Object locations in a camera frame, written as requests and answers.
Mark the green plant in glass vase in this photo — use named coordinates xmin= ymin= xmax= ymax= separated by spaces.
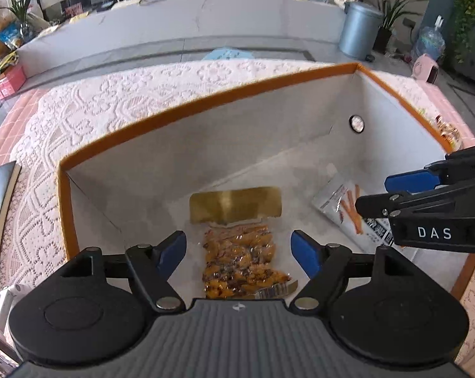
xmin=0 ymin=0 xmax=40 ymax=41

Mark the colourful snack packet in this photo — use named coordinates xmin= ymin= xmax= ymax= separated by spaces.
xmin=432 ymin=114 xmax=465 ymax=151

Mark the light blue plastic stool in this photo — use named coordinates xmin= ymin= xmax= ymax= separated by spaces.
xmin=202 ymin=47 xmax=254 ymax=61

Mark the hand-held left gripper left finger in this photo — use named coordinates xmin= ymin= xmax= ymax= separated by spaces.
xmin=60 ymin=230 xmax=188 ymax=312

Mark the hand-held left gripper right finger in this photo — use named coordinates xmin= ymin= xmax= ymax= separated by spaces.
xmin=290 ymin=229 xmax=417 ymax=312

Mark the stack of yellow papers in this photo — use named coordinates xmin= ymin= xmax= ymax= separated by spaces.
xmin=0 ymin=50 xmax=20 ymax=84

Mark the grey-blue pedal trash can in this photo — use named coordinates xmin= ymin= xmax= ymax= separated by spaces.
xmin=339 ymin=2 xmax=385 ymax=60

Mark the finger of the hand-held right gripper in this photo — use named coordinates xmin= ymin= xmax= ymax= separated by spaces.
xmin=384 ymin=142 xmax=475 ymax=195
xmin=356 ymin=176 xmax=475 ymax=220

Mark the orange-rimmed fabric storage box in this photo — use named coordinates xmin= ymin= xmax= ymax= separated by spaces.
xmin=57 ymin=63 xmax=475 ymax=298

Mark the long-leaf potted plant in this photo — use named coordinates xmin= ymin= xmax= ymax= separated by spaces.
xmin=361 ymin=0 xmax=421 ymax=54

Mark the pink box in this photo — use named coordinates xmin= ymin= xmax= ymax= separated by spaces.
xmin=0 ymin=65 xmax=27 ymax=100

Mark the white marble media console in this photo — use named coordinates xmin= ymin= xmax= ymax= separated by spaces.
xmin=17 ymin=0 xmax=349 ymax=80

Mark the white phone stand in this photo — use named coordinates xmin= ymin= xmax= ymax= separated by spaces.
xmin=0 ymin=283 xmax=30 ymax=336

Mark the white stick snack packet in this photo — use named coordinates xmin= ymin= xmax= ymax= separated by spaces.
xmin=311 ymin=173 xmax=404 ymax=253

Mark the pink fan heater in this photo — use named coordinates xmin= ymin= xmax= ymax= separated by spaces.
xmin=412 ymin=55 xmax=440 ymax=84

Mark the blue water jug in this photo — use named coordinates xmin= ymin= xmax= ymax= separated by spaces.
xmin=413 ymin=16 xmax=446 ymax=66

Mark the gold-topped orange snack packet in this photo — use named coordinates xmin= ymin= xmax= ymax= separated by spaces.
xmin=189 ymin=185 xmax=300 ymax=301

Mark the blue snack bag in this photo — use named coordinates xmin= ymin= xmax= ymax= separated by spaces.
xmin=0 ymin=23 xmax=26 ymax=49

